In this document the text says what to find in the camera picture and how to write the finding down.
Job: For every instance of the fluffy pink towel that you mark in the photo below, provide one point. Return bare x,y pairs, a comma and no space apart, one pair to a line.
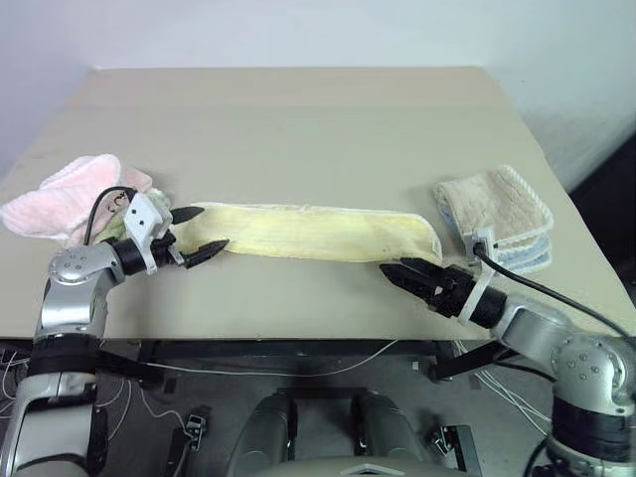
54,204

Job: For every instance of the folded beige towel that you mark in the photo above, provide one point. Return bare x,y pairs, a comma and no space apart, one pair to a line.
497,199

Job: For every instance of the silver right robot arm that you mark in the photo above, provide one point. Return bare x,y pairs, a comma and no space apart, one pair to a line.
586,367

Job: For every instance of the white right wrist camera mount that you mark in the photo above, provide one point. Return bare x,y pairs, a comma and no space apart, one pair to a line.
481,238

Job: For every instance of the black table frame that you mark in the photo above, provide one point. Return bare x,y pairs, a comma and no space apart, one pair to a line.
278,349

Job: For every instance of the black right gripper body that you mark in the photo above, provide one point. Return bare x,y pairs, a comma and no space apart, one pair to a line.
449,293

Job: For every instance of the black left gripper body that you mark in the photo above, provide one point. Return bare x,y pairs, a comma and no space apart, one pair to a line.
166,243

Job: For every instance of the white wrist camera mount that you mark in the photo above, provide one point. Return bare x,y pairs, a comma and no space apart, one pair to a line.
141,218
481,238

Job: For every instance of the black floor clamp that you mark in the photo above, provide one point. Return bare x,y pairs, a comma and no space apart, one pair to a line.
191,427
454,442

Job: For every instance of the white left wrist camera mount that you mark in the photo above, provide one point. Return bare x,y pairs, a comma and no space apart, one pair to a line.
141,218

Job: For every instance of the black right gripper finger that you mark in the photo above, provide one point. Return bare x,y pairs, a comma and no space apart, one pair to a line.
420,268
405,280

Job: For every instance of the folded light blue towel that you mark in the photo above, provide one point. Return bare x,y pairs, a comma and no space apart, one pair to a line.
526,259

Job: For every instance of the dark grey rounded robot leg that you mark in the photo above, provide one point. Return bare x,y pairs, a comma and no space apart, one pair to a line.
263,432
392,427

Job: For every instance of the long pale yellow towel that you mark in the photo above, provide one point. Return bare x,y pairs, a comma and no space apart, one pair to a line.
308,233

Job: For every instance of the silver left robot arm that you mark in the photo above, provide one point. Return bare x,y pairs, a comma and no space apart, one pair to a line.
74,278

